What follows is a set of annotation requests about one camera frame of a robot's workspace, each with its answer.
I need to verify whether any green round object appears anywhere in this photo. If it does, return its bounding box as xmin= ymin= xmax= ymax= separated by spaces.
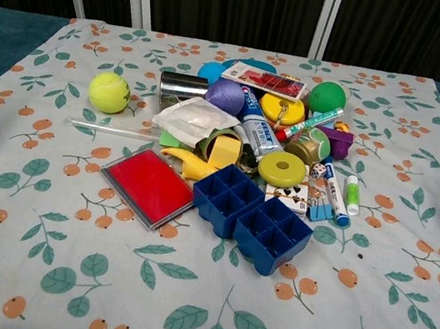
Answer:
xmin=305 ymin=78 xmax=351 ymax=119

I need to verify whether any purple ball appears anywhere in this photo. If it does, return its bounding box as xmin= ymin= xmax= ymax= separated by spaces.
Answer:
xmin=203 ymin=76 xmax=248 ymax=113

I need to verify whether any yellow tennis ball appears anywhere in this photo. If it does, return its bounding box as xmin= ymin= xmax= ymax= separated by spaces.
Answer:
xmin=85 ymin=69 xmax=135 ymax=117

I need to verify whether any yellow foam block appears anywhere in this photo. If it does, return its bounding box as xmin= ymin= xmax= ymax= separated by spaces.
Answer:
xmin=205 ymin=133 xmax=244 ymax=172

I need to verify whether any olive tape roll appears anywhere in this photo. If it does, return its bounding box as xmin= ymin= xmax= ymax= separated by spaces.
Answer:
xmin=192 ymin=122 xmax=248 ymax=167

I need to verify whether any yellow toy banana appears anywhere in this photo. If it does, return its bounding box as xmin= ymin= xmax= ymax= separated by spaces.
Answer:
xmin=157 ymin=144 xmax=223 ymax=185

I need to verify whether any blue grid block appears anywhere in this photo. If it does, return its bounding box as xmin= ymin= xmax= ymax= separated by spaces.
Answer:
xmin=226 ymin=191 xmax=319 ymax=283
xmin=187 ymin=157 xmax=271 ymax=234

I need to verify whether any white blue toothpaste tube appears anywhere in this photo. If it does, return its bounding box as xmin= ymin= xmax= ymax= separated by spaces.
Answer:
xmin=228 ymin=82 xmax=295 ymax=159

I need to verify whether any white gauze packet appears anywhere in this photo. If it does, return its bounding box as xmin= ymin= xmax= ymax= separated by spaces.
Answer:
xmin=148 ymin=89 xmax=244 ymax=154

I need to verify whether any green sticky note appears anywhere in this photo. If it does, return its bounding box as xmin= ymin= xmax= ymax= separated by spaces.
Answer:
xmin=158 ymin=128 xmax=200 ymax=154

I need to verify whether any red ink pad clear case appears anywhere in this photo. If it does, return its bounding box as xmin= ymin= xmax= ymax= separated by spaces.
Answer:
xmin=92 ymin=141 xmax=203 ymax=237

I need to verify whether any shiny steel cup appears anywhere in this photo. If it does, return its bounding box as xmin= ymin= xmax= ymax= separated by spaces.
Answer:
xmin=154 ymin=69 xmax=211 ymax=118

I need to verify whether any gold green round tin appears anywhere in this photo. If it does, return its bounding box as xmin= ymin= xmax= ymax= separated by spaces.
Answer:
xmin=282 ymin=123 xmax=335 ymax=169

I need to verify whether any white card packet red picture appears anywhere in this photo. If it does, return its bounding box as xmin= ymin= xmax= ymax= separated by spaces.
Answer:
xmin=218 ymin=58 xmax=312 ymax=102

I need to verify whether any green marker red cap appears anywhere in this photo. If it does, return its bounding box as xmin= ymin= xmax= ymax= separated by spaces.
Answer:
xmin=274 ymin=97 xmax=345 ymax=151

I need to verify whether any blue binder clip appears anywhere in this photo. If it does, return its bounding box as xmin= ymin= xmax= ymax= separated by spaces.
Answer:
xmin=302 ymin=187 xmax=339 ymax=226

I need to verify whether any teal round disc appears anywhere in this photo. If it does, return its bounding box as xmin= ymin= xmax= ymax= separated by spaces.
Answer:
xmin=221 ymin=52 xmax=283 ymax=79

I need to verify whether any clear glass rod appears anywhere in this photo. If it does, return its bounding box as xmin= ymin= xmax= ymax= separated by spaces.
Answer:
xmin=66 ymin=115 xmax=163 ymax=141

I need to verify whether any blue whiteboard marker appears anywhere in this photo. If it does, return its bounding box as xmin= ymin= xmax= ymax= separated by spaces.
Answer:
xmin=313 ymin=154 xmax=362 ymax=229

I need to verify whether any purple block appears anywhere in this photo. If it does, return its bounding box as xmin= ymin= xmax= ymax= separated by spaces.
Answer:
xmin=313 ymin=124 xmax=357 ymax=161

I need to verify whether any white green glue stick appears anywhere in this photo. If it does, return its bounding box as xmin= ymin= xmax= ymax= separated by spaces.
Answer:
xmin=340 ymin=173 xmax=366 ymax=217

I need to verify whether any floral print tablecloth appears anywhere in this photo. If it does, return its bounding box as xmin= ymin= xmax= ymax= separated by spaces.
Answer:
xmin=0 ymin=3 xmax=440 ymax=329

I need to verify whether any olive yellow ring disc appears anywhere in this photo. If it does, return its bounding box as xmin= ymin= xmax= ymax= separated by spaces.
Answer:
xmin=254 ymin=146 xmax=310 ymax=190

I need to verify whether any yellow disc with key ring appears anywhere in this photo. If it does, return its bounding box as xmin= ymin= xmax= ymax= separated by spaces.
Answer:
xmin=255 ymin=90 xmax=309 ymax=129

